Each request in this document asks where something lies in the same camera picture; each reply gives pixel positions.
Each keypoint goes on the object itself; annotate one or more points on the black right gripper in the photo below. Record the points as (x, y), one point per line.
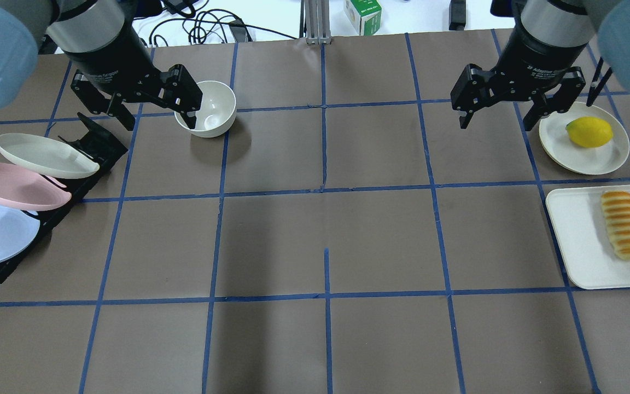
(540, 57)

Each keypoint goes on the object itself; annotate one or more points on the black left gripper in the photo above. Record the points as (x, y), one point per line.
(108, 56)

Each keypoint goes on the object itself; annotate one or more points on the striped bread roll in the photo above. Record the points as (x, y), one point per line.
(616, 214)

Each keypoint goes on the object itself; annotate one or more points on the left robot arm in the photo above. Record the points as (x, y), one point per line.
(74, 26)

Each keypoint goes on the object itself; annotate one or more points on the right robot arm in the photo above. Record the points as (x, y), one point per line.
(598, 31)

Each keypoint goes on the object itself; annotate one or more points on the black plate rack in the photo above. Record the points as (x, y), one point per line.
(98, 144)

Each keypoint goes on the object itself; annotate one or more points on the white plate under lemon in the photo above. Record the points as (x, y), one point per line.
(555, 140)

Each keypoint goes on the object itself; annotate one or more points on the white plate in rack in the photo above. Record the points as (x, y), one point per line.
(46, 156)

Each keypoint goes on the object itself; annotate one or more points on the pink plate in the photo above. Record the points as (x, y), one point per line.
(24, 189)

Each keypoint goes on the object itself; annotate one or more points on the yellow lemon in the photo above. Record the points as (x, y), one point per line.
(589, 132)

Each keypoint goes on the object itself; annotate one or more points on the white bowl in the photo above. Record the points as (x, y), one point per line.
(217, 113)

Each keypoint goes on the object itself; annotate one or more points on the black power adapter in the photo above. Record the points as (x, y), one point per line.
(457, 14)

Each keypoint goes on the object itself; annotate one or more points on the white rectangular tray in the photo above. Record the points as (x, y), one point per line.
(582, 238)

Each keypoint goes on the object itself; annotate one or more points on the green white box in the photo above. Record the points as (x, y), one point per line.
(365, 16)

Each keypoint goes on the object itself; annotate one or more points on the aluminium frame post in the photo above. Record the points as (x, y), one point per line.
(315, 22)

